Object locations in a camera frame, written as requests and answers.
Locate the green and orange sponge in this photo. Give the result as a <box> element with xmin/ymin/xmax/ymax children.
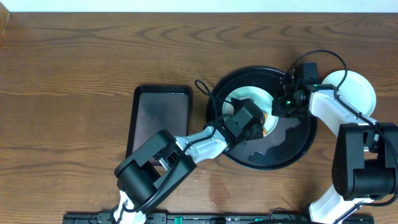
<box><xmin>262</xmin><ymin>112</ymin><xmax>268</xmax><ymax>137</ymax></box>

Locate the light blue plate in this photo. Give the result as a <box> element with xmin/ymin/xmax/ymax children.
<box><xmin>323</xmin><ymin>70</ymin><xmax>376</xmax><ymax>116</ymax></box>
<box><xmin>222</xmin><ymin>86</ymin><xmax>278</xmax><ymax>135</ymax></box>

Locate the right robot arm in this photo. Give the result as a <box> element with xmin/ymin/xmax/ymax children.
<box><xmin>272</xmin><ymin>78</ymin><xmax>397</xmax><ymax>223</ymax></box>

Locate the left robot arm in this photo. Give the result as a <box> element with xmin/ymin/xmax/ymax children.
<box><xmin>113</xmin><ymin>98</ymin><xmax>268</xmax><ymax>223</ymax></box>

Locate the black round tray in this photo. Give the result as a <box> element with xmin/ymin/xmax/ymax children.
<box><xmin>212</xmin><ymin>67</ymin><xmax>318</xmax><ymax>170</ymax></box>

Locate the black rectangular water tray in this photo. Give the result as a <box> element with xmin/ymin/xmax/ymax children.
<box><xmin>126</xmin><ymin>85</ymin><xmax>193</xmax><ymax>157</ymax></box>

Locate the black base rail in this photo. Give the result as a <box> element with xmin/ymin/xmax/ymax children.
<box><xmin>62</xmin><ymin>211</ymin><xmax>376</xmax><ymax>224</ymax></box>

